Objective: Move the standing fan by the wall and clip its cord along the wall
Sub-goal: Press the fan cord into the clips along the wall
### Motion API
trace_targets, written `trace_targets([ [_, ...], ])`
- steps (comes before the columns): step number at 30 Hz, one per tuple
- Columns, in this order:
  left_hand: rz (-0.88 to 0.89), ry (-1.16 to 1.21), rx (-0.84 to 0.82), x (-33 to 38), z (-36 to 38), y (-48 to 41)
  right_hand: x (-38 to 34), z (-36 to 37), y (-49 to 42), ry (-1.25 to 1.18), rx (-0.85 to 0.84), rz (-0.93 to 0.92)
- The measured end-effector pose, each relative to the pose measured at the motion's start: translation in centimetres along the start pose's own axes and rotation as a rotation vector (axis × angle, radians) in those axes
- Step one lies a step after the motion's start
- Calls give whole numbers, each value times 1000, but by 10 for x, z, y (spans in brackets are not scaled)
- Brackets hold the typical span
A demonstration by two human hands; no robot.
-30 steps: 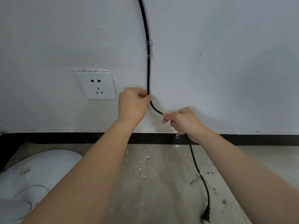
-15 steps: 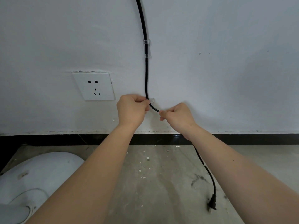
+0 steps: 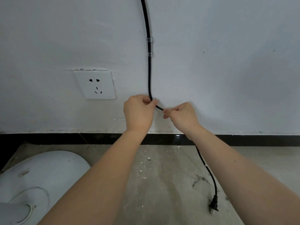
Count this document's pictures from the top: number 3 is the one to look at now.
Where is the person's right hand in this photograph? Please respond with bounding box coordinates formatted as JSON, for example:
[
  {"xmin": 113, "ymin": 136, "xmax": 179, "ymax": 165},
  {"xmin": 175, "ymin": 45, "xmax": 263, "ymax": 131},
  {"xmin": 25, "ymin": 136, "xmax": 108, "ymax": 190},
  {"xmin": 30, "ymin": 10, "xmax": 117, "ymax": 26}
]
[{"xmin": 163, "ymin": 102, "xmax": 201, "ymax": 141}]

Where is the person's left hand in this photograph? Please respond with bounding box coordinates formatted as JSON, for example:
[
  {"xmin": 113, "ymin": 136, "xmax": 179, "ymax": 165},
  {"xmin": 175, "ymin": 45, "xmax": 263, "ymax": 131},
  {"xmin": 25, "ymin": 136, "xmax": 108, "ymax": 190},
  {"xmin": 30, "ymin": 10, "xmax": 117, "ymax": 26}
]
[{"xmin": 123, "ymin": 94, "xmax": 157, "ymax": 135}]

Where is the person's right forearm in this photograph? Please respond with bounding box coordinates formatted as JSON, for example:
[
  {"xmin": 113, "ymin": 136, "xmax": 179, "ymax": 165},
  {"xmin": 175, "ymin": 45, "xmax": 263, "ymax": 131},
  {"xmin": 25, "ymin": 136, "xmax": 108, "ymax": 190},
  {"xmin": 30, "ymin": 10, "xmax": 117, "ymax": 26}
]
[{"xmin": 186, "ymin": 125, "xmax": 300, "ymax": 225}]

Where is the black skirting board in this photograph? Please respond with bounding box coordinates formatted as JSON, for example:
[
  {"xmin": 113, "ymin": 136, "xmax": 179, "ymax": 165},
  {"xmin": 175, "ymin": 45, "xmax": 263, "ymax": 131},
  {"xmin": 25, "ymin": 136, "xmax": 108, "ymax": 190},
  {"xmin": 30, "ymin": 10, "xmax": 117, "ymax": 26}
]
[{"xmin": 0, "ymin": 133, "xmax": 300, "ymax": 171}]

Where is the white fan base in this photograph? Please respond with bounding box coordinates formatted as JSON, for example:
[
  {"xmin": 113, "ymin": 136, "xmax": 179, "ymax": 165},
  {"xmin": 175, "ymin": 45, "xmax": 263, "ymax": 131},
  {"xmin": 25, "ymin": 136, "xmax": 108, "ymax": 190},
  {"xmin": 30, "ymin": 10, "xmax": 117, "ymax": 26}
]
[{"xmin": 0, "ymin": 150, "xmax": 91, "ymax": 225}]

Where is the black power cable with plug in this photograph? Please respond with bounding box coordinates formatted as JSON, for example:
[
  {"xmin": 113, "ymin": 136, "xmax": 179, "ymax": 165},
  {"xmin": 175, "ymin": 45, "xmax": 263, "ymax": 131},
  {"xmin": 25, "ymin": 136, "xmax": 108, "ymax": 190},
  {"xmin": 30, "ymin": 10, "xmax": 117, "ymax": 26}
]
[{"xmin": 140, "ymin": 0, "xmax": 219, "ymax": 213}]

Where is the white wall socket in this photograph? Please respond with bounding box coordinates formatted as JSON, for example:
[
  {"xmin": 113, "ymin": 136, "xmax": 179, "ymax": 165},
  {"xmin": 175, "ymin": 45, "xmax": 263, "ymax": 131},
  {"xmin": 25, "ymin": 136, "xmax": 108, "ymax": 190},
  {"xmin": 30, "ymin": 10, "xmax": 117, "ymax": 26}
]
[{"xmin": 74, "ymin": 70, "xmax": 117, "ymax": 100}]

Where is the person's left forearm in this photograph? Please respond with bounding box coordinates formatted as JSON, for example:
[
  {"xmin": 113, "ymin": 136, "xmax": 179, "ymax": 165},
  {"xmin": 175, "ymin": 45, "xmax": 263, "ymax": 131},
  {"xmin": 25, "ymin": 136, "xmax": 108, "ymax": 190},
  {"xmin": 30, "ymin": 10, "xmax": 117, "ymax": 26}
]
[{"xmin": 35, "ymin": 129, "xmax": 149, "ymax": 225}]

